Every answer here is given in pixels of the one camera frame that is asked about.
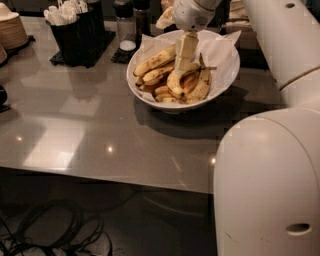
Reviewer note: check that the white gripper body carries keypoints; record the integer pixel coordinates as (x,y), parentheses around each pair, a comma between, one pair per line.
(190,15)

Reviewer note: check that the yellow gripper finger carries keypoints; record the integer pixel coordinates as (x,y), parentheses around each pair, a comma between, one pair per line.
(189,45)
(179,59)

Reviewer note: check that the spotted banana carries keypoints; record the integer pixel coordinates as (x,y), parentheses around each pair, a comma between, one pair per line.
(155,75)
(162,57)
(202,87)

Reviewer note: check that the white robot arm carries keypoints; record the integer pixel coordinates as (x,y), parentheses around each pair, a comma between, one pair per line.
(267,172)

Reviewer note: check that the orange lower banana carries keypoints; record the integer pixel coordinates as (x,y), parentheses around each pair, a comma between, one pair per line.
(187,83)

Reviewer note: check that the white bowl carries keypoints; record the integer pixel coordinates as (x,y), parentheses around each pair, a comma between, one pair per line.
(181,104)

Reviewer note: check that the curved yellow middle banana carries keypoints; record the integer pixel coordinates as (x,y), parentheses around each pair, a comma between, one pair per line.
(174,78)

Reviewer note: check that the small bottom banana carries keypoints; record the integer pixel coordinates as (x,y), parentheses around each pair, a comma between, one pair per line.
(165,98)

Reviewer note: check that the white paper liner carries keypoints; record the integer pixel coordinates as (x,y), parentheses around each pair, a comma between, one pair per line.
(220,60)

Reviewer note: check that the brown napkin stack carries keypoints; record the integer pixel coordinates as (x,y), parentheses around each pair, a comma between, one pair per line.
(237,17)

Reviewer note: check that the glass pepper shaker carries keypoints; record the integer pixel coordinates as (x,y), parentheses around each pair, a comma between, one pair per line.
(142,20)

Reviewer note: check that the small black shaker mat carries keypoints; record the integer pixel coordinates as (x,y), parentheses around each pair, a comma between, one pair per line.
(121,56)

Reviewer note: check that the glass salt shaker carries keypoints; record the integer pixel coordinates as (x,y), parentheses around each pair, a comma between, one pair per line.
(125,27)

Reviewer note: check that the black napkin holder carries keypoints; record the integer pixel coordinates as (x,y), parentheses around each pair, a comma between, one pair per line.
(251,55)

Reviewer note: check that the black rear cutlery cup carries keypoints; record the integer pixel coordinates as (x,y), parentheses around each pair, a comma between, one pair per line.
(92,24)

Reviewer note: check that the black cutlery cup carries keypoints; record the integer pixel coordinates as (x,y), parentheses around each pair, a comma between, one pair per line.
(92,24)
(67,39)

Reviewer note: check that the black front cutlery cup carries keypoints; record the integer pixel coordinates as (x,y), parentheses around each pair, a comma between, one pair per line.
(67,39)

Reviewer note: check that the wrapped white cutlery bundle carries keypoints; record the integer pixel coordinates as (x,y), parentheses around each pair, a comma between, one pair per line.
(65,12)

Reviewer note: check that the black object left edge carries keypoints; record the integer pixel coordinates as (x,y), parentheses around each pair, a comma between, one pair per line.
(3,98)

